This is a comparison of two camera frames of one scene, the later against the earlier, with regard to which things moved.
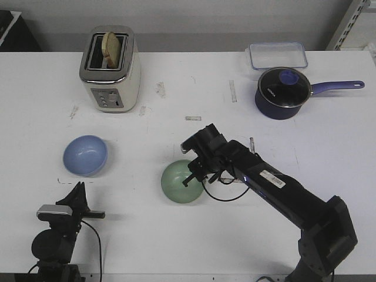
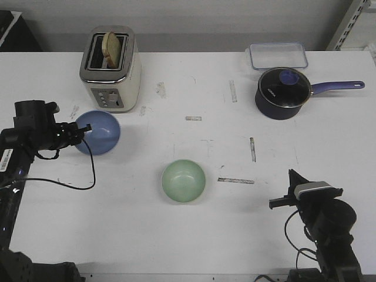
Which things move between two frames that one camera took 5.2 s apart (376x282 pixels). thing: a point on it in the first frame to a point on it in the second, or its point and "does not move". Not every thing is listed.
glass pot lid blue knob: [284, 87] does not move
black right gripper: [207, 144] to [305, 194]
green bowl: [172, 179] does not move
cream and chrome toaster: [107, 89] does not move
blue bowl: [85, 155] to [104, 137]
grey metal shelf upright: [353, 11] does not move
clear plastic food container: [267, 56] does not move
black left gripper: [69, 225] to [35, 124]
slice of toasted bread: [111, 50] does not move
